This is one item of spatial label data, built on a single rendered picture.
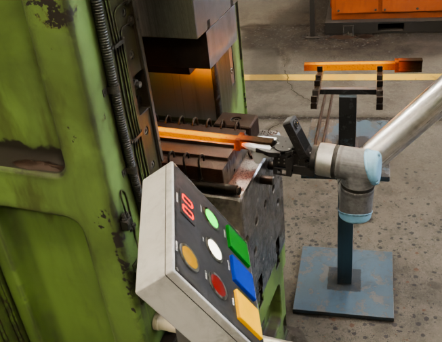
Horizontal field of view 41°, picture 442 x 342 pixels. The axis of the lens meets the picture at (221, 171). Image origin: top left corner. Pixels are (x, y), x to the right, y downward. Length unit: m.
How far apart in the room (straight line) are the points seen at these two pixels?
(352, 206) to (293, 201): 1.50
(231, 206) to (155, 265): 0.63
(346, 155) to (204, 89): 0.56
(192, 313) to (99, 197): 0.46
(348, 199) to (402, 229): 1.35
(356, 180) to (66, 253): 0.80
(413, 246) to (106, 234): 1.74
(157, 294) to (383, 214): 2.15
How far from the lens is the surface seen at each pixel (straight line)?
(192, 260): 1.05
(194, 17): 1.38
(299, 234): 2.91
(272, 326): 2.29
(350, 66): 2.23
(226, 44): 1.56
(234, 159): 1.69
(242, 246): 1.31
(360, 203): 1.64
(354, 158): 1.59
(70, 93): 1.28
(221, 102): 1.94
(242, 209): 1.62
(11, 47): 1.40
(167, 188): 1.17
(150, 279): 1.00
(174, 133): 1.75
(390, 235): 2.93
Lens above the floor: 1.84
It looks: 33 degrees down
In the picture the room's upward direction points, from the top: 7 degrees counter-clockwise
